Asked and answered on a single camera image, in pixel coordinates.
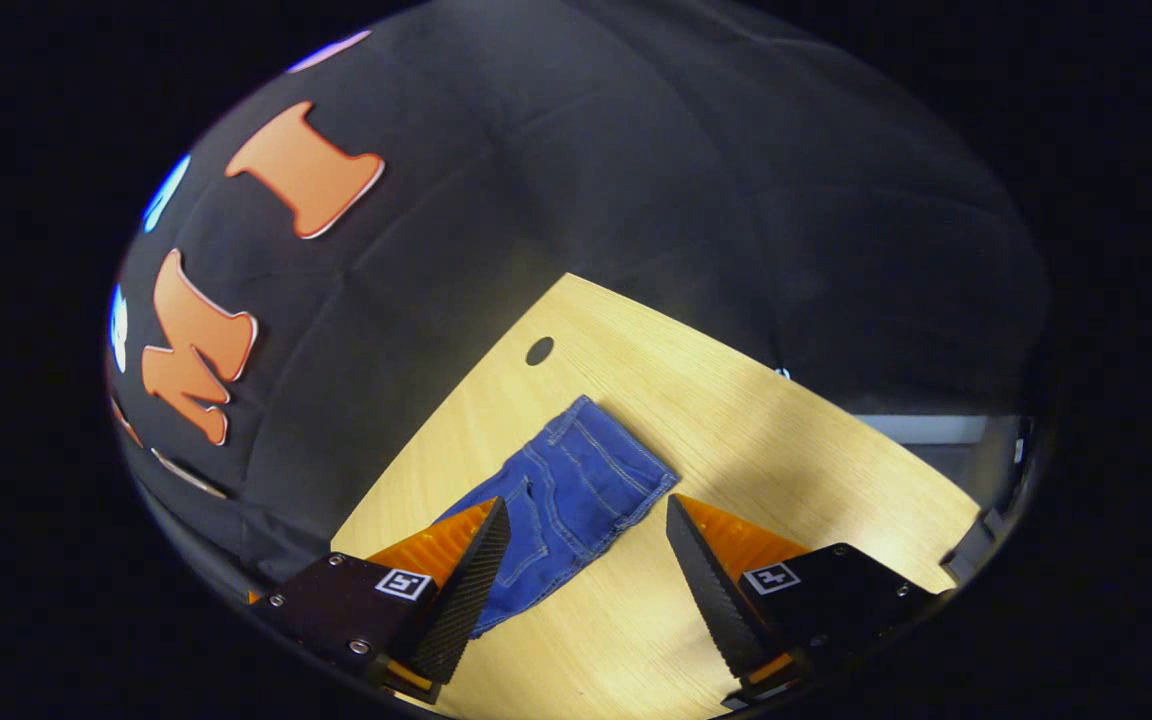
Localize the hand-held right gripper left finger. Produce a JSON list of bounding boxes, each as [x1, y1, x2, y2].
[[251, 497, 512, 701]]

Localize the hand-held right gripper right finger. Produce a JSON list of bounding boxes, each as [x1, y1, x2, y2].
[[666, 493, 947, 711]]

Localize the blue jeans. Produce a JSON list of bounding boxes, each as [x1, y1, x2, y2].
[[433, 395, 682, 639]]

